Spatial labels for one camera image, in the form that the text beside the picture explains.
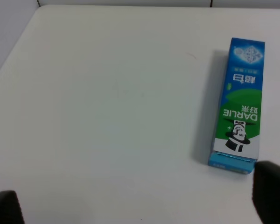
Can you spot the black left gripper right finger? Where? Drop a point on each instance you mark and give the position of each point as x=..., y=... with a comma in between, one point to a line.
x=266, y=192

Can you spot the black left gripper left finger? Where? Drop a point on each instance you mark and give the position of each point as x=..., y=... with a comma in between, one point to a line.
x=10, y=210

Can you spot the blue green toothpaste box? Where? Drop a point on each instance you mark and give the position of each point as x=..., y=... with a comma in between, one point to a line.
x=235, y=146

